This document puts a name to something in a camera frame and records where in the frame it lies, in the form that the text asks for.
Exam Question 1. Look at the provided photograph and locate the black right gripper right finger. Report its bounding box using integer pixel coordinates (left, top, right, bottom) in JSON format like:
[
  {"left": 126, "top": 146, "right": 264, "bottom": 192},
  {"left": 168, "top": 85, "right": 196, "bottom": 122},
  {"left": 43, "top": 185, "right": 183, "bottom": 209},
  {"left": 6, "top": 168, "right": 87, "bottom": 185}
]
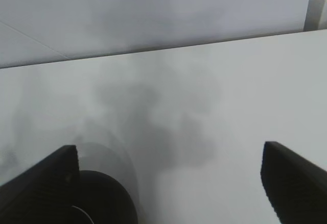
[{"left": 261, "top": 142, "right": 326, "bottom": 223}]

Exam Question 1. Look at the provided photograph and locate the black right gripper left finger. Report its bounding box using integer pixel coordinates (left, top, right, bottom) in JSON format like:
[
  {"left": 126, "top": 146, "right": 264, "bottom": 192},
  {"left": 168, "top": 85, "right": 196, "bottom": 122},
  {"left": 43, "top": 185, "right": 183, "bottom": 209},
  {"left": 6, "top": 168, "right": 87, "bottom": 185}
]
[{"left": 1, "top": 145, "right": 79, "bottom": 223}]

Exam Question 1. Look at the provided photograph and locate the small black teacup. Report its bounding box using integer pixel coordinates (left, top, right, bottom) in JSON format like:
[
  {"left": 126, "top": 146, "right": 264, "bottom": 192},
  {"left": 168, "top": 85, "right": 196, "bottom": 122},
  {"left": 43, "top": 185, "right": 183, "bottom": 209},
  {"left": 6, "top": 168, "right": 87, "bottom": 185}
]
[{"left": 67, "top": 170, "right": 138, "bottom": 224}]

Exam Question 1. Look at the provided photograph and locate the white vertical post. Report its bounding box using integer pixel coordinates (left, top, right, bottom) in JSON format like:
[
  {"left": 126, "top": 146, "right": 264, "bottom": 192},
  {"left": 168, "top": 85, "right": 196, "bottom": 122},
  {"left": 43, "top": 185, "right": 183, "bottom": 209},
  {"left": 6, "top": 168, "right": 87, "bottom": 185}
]
[{"left": 303, "top": 0, "right": 326, "bottom": 31}]

